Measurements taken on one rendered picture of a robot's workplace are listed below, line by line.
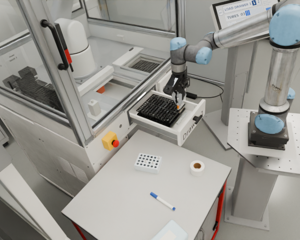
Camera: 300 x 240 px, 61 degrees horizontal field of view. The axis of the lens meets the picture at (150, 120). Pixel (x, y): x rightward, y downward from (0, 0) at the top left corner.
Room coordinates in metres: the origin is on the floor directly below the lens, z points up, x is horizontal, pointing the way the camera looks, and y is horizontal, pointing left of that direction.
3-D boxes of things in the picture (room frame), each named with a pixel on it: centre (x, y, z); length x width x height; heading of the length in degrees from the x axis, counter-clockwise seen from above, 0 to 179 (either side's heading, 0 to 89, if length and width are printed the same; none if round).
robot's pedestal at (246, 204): (0.91, -0.62, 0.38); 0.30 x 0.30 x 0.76; 69
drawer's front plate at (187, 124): (1.00, -0.22, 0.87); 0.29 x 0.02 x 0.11; 140
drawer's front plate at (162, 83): (1.44, -0.18, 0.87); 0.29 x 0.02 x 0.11; 140
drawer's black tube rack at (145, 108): (1.12, -0.07, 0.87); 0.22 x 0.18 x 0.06; 50
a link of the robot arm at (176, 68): (1.09, -0.18, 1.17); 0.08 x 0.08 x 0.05
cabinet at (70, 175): (1.55, 0.36, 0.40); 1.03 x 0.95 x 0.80; 140
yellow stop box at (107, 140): (0.94, 0.22, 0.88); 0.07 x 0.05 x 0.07; 140
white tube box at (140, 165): (0.83, 0.04, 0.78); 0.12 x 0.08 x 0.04; 67
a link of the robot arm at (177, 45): (1.09, -0.18, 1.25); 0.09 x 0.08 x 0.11; 52
